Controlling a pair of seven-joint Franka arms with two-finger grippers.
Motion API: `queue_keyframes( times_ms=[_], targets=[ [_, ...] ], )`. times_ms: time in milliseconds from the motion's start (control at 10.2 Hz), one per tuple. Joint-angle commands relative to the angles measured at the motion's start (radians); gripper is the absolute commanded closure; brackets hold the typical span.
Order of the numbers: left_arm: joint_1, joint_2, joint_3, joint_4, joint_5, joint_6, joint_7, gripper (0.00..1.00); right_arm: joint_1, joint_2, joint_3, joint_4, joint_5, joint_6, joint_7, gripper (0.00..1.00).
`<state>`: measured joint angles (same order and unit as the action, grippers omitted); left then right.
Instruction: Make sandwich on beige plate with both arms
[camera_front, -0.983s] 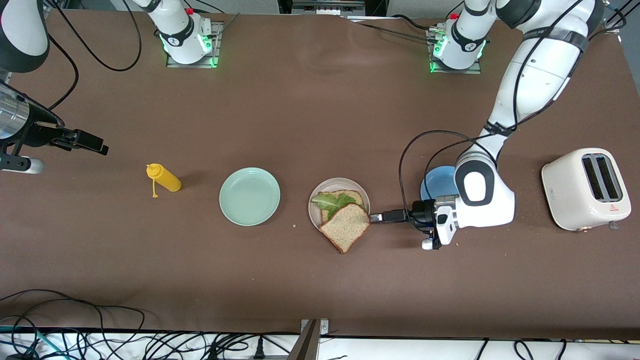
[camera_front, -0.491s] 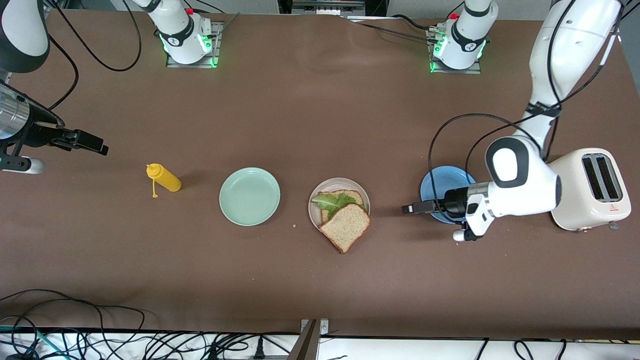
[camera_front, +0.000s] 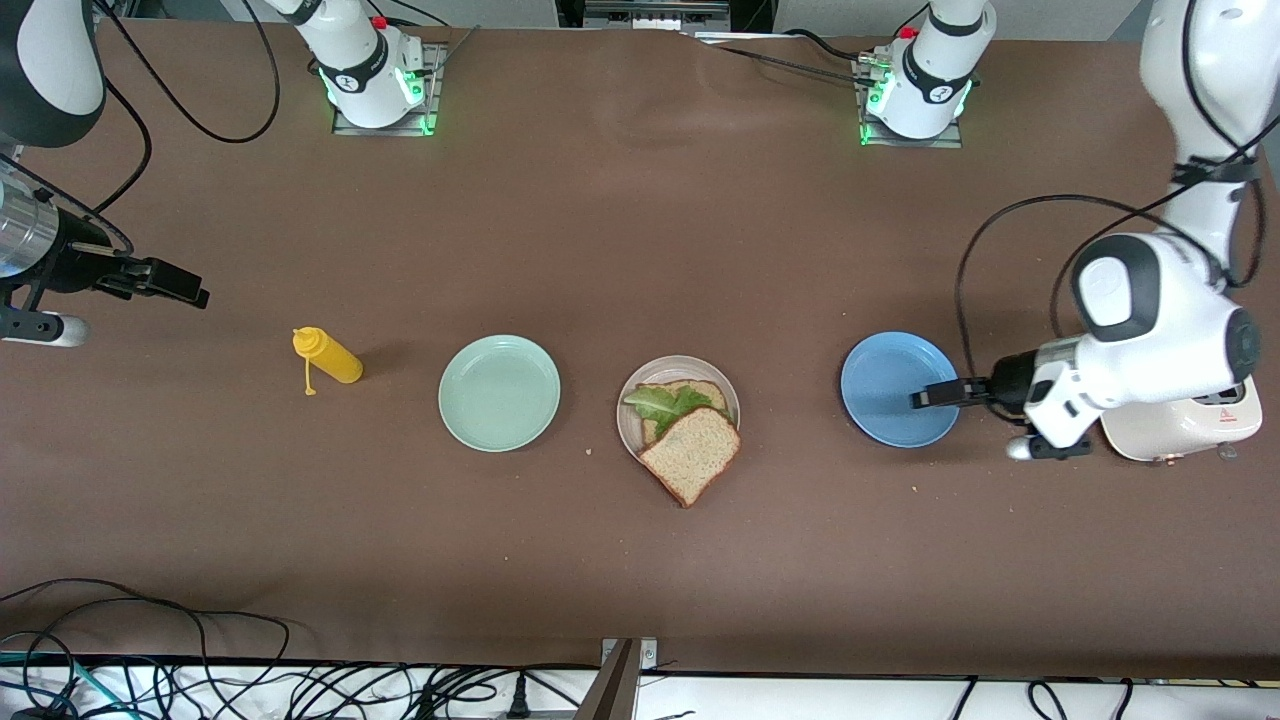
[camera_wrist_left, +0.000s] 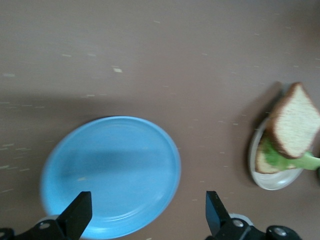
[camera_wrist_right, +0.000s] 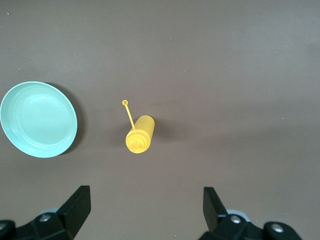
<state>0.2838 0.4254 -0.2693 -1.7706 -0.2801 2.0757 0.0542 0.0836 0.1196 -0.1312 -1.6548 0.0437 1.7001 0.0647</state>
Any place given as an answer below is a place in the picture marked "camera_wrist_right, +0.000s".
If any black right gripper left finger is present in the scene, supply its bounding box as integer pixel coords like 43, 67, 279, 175
0, 184, 91, 240

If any yellow squeeze bottle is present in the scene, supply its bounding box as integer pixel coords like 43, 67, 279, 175
121, 99, 156, 154

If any mint green plate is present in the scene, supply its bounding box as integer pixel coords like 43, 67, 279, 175
0, 80, 78, 159

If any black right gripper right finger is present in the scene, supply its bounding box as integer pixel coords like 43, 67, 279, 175
198, 186, 305, 240

